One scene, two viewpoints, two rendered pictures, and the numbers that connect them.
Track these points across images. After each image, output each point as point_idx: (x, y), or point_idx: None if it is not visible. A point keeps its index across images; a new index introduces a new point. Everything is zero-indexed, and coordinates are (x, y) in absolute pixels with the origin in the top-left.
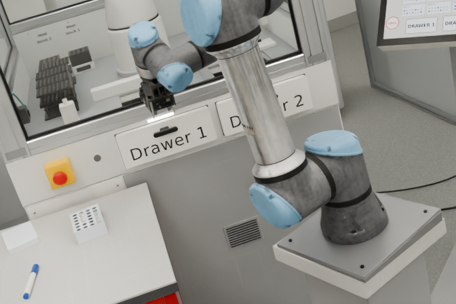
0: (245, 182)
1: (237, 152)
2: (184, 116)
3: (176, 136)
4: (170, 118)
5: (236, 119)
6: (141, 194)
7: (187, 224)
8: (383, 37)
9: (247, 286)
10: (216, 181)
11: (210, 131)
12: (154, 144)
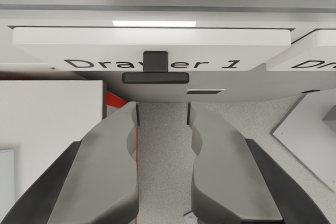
0: (238, 81)
1: (259, 70)
2: (221, 46)
3: (176, 61)
4: (182, 39)
5: (313, 63)
6: (87, 121)
7: (151, 86)
8: None
9: (185, 98)
10: (205, 78)
11: (247, 65)
12: (124, 61)
